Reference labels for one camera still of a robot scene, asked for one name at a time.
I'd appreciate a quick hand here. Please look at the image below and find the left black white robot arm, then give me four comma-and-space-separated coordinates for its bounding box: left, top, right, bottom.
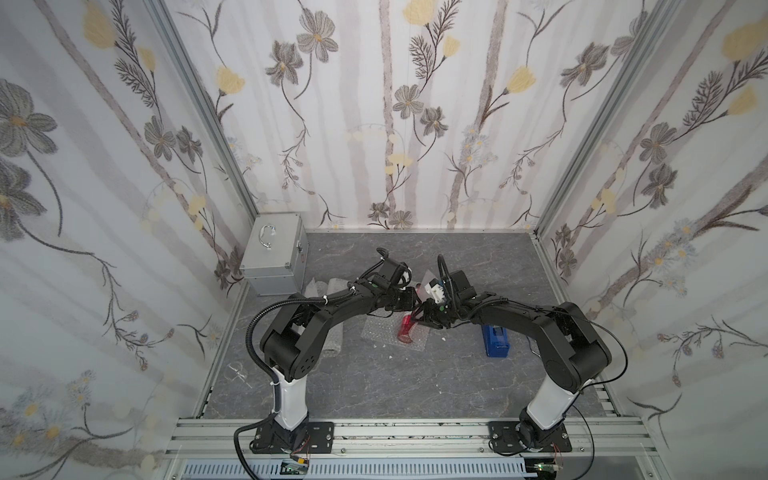
245, 257, 418, 450

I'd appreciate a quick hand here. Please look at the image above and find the pink red bottle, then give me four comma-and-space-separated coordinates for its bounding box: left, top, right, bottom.
397, 314, 417, 344

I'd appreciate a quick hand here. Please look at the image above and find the bubble wrap sheet stack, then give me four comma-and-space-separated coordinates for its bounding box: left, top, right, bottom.
361, 311, 433, 352

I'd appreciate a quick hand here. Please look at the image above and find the blue tape dispenser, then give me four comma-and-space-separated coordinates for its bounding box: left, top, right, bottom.
482, 325, 510, 358

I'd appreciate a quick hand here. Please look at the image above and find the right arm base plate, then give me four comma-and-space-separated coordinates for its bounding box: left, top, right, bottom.
487, 420, 573, 455

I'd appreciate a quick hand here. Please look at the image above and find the single bubble wrap sheet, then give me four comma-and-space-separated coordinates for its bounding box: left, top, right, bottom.
304, 279, 328, 298

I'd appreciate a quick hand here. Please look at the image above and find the grey metal case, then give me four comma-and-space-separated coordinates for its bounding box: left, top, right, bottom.
241, 213, 309, 296

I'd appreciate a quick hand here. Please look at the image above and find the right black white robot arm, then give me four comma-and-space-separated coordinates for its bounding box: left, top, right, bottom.
409, 256, 612, 451

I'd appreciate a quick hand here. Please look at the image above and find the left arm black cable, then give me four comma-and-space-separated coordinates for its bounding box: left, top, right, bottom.
232, 296, 328, 480

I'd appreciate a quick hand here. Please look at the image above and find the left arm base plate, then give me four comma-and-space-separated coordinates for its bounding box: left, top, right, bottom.
249, 420, 335, 455

